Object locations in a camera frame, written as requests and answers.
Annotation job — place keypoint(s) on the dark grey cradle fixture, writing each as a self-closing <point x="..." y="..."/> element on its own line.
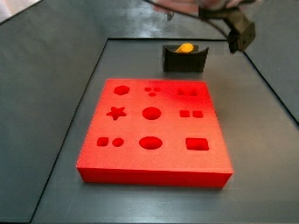
<point x="183" y="62"/>

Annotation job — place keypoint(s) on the red foam shape board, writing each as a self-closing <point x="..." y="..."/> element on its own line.
<point x="155" y="136"/>

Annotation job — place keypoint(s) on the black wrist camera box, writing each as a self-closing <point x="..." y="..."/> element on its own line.
<point x="242" y="28"/>

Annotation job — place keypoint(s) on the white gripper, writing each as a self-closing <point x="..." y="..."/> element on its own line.
<point x="193" y="6"/>

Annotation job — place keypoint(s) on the yellow oval cylinder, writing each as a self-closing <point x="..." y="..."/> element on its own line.
<point x="185" y="48"/>

